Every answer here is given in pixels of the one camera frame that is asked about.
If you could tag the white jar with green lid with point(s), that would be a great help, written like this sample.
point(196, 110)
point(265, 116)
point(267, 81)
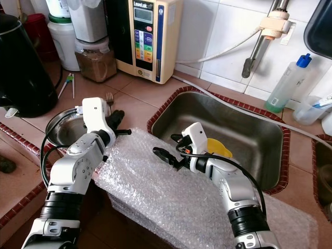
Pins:
point(65, 46)

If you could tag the black electric kettle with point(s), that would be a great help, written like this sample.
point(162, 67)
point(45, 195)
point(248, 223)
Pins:
point(26, 67)

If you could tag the clear bottle with blue cap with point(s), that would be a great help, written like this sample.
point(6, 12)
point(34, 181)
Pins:
point(285, 85)

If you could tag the white detergent bottle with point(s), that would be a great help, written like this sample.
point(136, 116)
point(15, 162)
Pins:
point(328, 124)

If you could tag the steel bowl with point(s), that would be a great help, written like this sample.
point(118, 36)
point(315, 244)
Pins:
point(62, 129)

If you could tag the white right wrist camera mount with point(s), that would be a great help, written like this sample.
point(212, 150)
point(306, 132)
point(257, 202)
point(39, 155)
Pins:
point(197, 136)

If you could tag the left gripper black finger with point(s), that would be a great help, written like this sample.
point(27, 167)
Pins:
point(118, 120)
point(124, 133)

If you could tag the green and white tongs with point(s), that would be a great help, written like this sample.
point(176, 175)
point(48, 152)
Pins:
point(69, 79)

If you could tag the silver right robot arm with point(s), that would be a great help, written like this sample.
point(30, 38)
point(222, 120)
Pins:
point(233, 189)

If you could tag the steel fork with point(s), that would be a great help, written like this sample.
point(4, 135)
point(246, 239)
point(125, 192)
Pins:
point(110, 101)

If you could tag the clear bubble wrap sheet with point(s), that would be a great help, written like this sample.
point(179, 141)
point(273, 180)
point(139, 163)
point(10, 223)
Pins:
point(161, 207)

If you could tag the grey plastic container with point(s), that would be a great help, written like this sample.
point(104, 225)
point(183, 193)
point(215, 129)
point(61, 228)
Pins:
point(88, 21)

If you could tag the beige water ionizer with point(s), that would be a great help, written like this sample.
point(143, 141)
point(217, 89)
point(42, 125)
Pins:
point(148, 41)

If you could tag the steel faucet with beige filter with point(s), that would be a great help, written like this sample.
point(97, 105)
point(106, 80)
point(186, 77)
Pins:
point(277, 23)

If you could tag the white printed plastic bottle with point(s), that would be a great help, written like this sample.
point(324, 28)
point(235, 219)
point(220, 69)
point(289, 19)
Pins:
point(59, 8)

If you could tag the dark green oblong object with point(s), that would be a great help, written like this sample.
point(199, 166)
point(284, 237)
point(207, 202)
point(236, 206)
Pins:
point(8, 165)

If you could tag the jar of brown powder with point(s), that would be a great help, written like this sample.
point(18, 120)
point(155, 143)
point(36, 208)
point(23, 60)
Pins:
point(94, 65)

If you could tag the red plastic cup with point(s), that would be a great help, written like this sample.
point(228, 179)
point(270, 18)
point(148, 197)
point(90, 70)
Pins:
point(39, 31)

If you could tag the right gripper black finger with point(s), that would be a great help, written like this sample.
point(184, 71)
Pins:
point(166, 155)
point(179, 139)

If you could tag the dark blue tray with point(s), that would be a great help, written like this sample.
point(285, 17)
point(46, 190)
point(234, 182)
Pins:
point(321, 26)

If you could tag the steel sink basin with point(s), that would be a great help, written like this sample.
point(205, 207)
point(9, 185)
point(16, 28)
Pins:
point(324, 171)
point(228, 119)

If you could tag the clear plastic cup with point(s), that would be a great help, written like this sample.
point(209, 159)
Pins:
point(306, 111)

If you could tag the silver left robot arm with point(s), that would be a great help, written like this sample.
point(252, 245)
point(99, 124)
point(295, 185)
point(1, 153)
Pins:
point(78, 171)

